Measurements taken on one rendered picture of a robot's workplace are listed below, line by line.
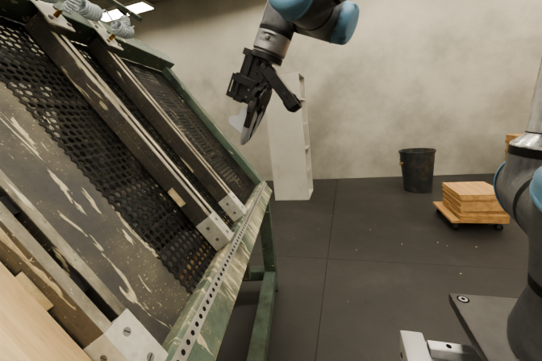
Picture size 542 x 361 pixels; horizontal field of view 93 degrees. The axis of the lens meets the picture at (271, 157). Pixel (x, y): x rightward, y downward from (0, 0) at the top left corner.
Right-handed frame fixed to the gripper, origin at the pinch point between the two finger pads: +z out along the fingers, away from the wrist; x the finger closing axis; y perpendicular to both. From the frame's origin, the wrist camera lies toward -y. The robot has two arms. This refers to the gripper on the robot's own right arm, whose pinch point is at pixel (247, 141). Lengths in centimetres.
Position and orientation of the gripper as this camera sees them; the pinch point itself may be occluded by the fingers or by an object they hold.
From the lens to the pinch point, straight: 62.0
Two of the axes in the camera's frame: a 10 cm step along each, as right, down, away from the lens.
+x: -2.8, 1.7, -9.5
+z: -3.5, 9.0, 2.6
